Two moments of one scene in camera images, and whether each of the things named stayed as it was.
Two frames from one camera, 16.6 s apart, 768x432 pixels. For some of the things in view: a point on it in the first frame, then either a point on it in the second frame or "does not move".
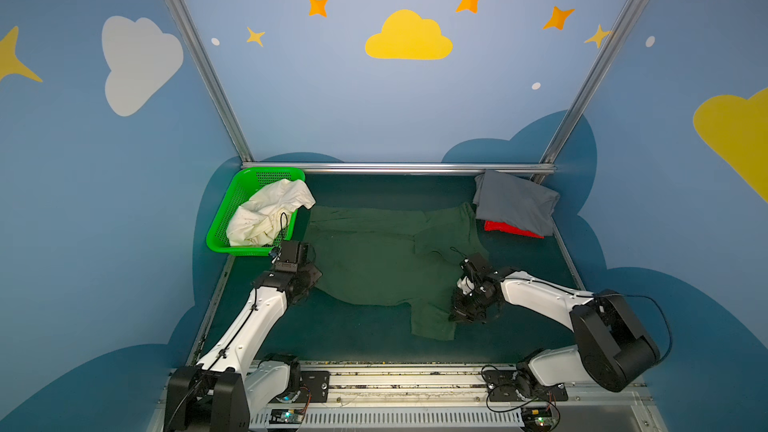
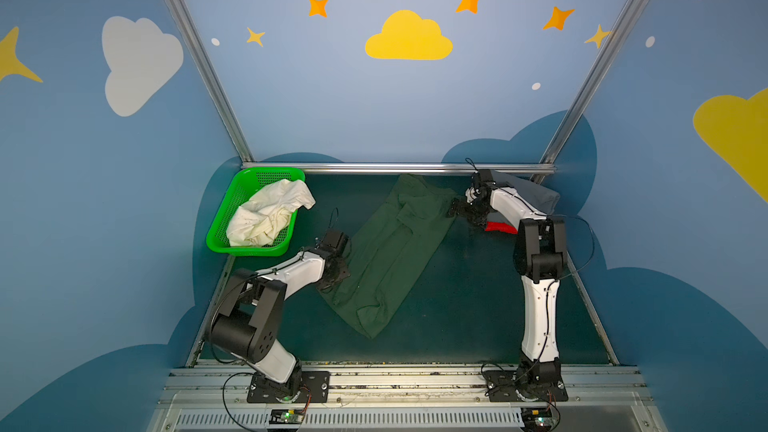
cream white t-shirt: x=265 y=216 does not move
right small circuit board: x=538 y=418 does not move
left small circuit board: x=285 y=416 does not move
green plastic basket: x=246 y=183 does not move
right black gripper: x=465 y=305 → x=465 y=209
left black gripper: x=308 y=277 → x=336 y=268
